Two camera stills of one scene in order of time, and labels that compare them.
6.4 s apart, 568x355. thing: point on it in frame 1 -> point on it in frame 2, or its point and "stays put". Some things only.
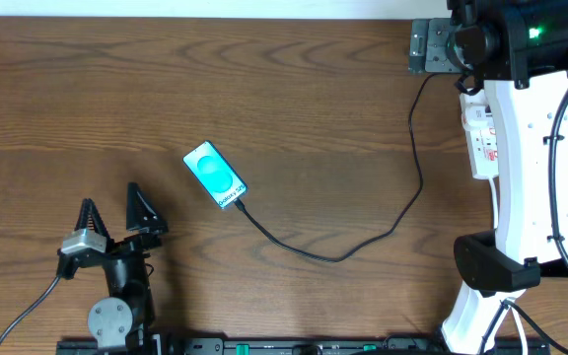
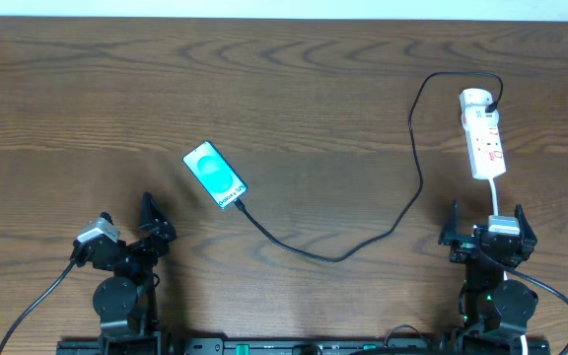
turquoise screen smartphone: x=216 y=175 stays put
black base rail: x=385 y=345 stays put
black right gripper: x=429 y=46 -> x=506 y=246
